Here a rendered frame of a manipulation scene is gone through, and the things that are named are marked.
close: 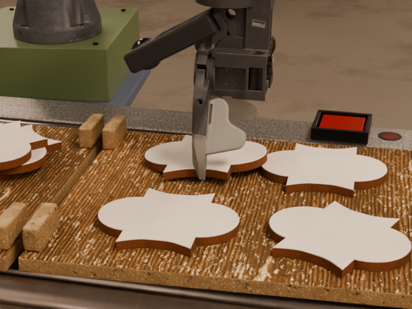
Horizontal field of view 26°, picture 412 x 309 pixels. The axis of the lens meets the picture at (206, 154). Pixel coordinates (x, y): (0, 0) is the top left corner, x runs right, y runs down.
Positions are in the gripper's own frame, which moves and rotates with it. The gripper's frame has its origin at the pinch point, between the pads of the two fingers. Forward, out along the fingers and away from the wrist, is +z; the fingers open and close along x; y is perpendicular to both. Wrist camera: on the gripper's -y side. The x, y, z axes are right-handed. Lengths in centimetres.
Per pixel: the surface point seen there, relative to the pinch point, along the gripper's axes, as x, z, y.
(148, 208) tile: -15.1, 0.3, -3.3
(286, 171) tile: -2.7, -0.2, 10.0
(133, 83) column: 49, 7, -22
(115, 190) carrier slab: -9.1, 1.4, -8.5
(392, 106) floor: 297, 90, 33
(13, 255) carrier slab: -23.9, 2.6, -14.7
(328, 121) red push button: 19.4, 1.3, 13.7
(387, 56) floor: 381, 89, 31
